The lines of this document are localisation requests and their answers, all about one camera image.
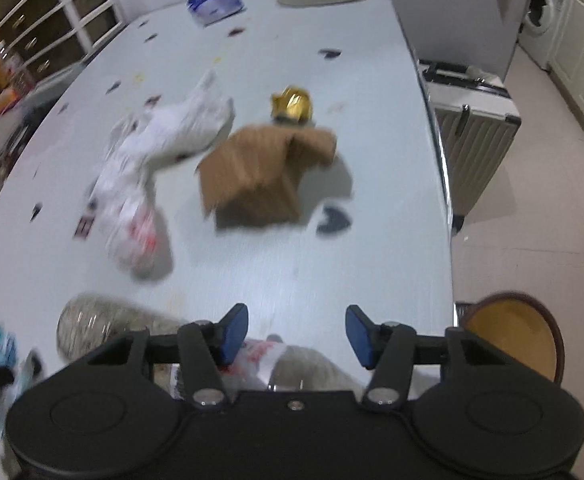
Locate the brown paper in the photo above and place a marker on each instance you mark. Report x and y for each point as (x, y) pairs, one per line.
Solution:
(262, 175)

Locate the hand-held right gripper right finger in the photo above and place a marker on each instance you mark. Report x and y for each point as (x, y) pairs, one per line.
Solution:
(360, 335)

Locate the clear plastic bottle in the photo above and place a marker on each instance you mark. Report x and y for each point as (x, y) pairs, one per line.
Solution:
(97, 325)

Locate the crushed gold can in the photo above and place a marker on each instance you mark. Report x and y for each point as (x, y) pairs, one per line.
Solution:
(293, 104)

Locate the white plastic bag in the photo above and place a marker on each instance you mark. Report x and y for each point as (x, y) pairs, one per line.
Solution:
(142, 185)

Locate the white drawer cabinet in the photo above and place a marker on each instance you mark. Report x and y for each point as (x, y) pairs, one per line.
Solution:
(47, 20)

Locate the white washing machine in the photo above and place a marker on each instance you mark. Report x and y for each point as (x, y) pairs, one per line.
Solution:
(541, 15)

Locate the white ribbed suitcase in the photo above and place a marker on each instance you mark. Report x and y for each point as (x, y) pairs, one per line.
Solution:
(471, 135)

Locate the blue tissue pack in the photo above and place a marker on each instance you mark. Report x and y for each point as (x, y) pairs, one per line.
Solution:
(214, 4)

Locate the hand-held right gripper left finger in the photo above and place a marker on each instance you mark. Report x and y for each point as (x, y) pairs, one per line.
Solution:
(232, 332)

